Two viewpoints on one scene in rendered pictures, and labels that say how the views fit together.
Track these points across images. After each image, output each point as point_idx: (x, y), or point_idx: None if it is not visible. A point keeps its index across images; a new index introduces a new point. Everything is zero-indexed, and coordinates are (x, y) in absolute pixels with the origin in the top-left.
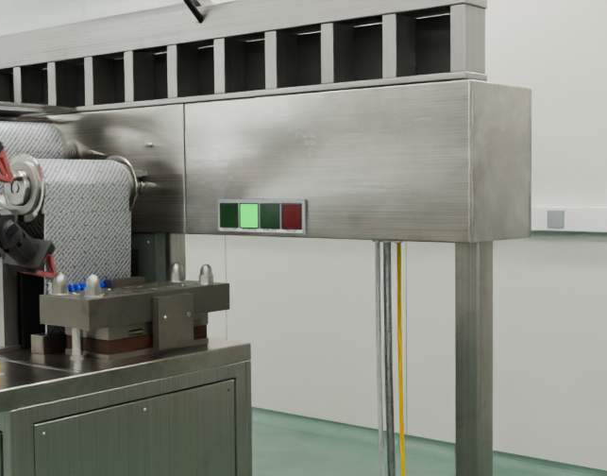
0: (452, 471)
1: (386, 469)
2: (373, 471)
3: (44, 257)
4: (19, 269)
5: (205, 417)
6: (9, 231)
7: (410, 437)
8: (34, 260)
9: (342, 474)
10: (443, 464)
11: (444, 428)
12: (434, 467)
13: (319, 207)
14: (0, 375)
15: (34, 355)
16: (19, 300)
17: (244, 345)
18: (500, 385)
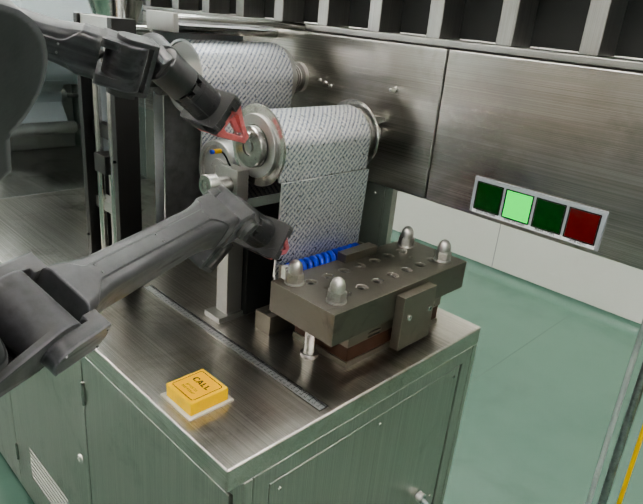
0: (528, 307)
1: (478, 298)
2: (469, 299)
3: (282, 245)
4: (250, 250)
5: (429, 409)
6: (248, 234)
7: (493, 269)
8: (269, 246)
9: (446, 299)
10: (520, 298)
11: (523, 269)
12: (514, 300)
13: (628, 226)
14: (229, 404)
15: (259, 335)
16: (243, 265)
17: (475, 331)
18: (578, 249)
